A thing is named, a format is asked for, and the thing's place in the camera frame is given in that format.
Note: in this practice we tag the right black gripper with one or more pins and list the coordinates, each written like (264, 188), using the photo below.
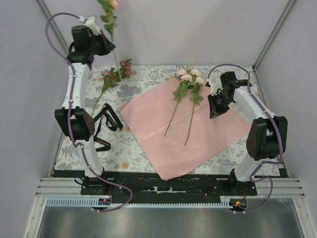
(215, 111)

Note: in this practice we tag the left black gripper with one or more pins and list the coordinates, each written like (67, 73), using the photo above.
(107, 43)

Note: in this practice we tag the cream rose fake flower stem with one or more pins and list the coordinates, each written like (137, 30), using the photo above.
(196, 84)

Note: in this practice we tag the dark pink fake flower stem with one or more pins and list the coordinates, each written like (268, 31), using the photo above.
(113, 76)

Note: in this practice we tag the pink peony fake flower stem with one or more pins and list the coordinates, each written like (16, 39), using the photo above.
(187, 81)

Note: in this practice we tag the black ribbon with gold text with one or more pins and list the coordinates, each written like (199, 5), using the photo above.
(112, 122)

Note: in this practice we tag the pale pink fake flower stem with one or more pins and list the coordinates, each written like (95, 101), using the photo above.
(109, 21)

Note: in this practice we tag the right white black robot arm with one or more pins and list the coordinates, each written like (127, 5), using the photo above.
(266, 142)

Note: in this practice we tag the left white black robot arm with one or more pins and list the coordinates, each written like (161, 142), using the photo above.
(75, 122)

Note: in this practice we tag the floral patterned table mat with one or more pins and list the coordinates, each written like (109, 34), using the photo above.
(126, 154)

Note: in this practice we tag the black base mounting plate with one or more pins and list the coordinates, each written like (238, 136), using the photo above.
(149, 187)

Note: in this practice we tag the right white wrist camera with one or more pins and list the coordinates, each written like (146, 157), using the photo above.
(214, 87)

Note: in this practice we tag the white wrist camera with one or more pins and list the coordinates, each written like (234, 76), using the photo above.
(214, 87)
(90, 22)

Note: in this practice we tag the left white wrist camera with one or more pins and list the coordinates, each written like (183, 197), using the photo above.
(90, 22)

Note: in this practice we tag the aluminium frame rail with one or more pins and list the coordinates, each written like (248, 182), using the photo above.
(66, 187)

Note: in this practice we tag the white slotted cable duct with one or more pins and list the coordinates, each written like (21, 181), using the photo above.
(97, 202)

